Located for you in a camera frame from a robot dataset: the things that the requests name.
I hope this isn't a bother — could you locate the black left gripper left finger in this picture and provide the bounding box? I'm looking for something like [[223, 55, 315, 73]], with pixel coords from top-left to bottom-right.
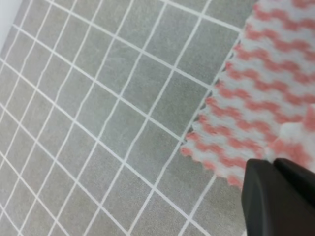
[[241, 159, 315, 236]]

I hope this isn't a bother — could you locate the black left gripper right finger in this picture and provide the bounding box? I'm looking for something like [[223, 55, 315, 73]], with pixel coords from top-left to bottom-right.
[[273, 158, 315, 207]]

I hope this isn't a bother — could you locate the pink white wavy towel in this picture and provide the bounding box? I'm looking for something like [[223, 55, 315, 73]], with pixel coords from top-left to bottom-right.
[[180, 0, 315, 186]]

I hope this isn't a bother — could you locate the grey grid tablecloth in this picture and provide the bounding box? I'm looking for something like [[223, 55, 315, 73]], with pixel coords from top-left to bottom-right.
[[0, 0, 253, 236]]

